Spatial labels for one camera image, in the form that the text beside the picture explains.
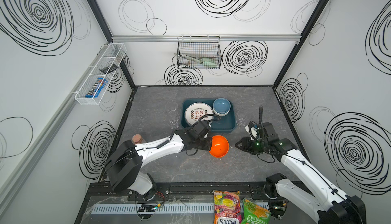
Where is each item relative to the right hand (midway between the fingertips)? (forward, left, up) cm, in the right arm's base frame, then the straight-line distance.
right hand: (236, 146), depth 78 cm
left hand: (+1, +11, -2) cm, 12 cm away
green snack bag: (-27, -5, -6) cm, 29 cm away
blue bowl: (+30, +5, -4) cm, 31 cm away
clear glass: (+24, -8, -10) cm, 27 cm away
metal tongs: (+42, +23, +25) cm, 54 cm away
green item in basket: (+40, +13, +23) cm, 48 cm away
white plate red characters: (+28, +22, -7) cm, 36 cm away
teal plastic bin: (+21, +1, -13) cm, 25 cm away
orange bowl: (+1, +8, -2) cm, 8 cm away
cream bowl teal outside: (+24, +5, -6) cm, 25 cm away
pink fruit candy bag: (-25, +6, -8) cm, 27 cm away
